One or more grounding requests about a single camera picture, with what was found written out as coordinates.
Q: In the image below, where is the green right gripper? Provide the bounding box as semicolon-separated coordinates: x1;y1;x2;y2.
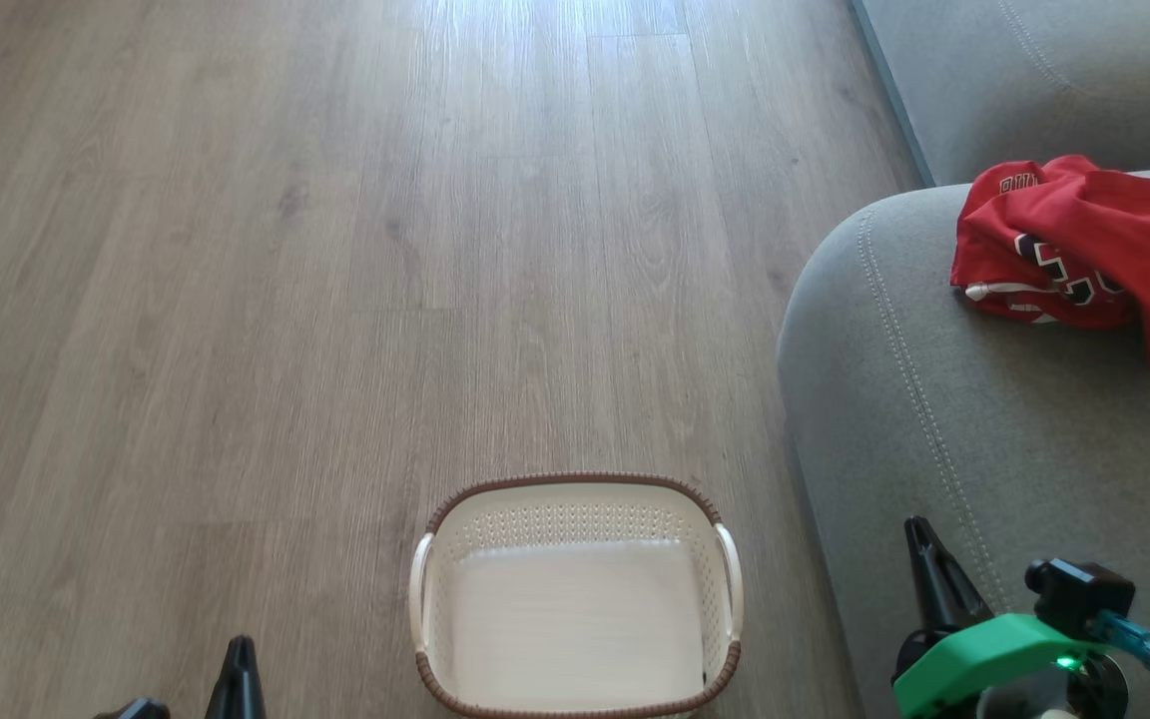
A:
892;515;1107;719

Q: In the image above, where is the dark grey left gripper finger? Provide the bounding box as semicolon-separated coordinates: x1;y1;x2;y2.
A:
93;698;173;719
203;635;268;719

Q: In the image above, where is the red jersey with number print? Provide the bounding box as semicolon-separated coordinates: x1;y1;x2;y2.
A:
964;154;1150;377

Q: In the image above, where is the cream laundry basket brown rim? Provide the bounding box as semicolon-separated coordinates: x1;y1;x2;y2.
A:
407;471;744;719

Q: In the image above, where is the grey sofa seat cushion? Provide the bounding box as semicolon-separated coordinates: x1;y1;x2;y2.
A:
849;0;1150;188

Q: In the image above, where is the grey fabric sofa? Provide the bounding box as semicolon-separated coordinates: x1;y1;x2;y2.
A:
777;165;1150;719

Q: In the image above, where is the blue right camera plug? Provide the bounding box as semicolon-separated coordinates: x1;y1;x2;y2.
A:
1094;610;1150;674

